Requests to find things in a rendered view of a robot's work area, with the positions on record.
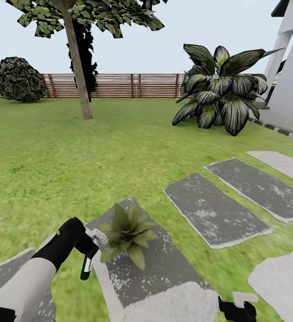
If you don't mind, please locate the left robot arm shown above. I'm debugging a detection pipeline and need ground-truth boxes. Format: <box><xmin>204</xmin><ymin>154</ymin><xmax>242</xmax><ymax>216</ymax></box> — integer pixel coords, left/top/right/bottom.
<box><xmin>0</xmin><ymin>217</ymin><xmax>109</xmax><ymax>322</ymax></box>

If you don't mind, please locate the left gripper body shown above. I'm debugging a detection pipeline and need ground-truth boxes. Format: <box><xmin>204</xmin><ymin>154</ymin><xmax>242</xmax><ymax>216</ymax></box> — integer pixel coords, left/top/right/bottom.
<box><xmin>75</xmin><ymin>235</ymin><xmax>99</xmax><ymax>259</ymax></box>

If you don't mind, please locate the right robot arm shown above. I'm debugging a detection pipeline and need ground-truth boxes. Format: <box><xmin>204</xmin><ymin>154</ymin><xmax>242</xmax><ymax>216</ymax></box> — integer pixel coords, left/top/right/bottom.
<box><xmin>219</xmin><ymin>292</ymin><xmax>257</xmax><ymax>322</ymax></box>

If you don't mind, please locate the insectifuge atomizer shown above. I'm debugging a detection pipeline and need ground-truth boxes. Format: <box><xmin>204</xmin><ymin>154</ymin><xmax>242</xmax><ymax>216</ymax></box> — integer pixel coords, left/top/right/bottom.
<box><xmin>80</xmin><ymin>256</ymin><xmax>93</xmax><ymax>280</ymax></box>

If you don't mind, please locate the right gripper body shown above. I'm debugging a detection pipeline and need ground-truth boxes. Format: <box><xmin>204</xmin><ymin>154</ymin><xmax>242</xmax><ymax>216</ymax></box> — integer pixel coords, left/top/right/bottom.
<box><xmin>223</xmin><ymin>301</ymin><xmax>256</xmax><ymax>322</ymax></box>

